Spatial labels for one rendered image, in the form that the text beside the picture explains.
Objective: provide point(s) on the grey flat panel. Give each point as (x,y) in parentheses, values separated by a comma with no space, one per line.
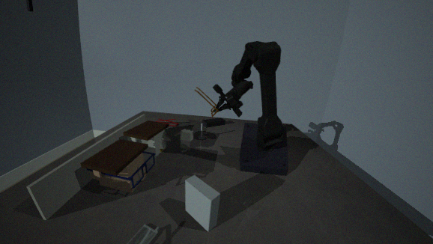
(55,188)

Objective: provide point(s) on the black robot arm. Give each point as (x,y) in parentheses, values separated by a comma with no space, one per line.
(265,57)

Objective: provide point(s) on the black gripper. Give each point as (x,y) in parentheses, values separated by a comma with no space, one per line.
(222,98)

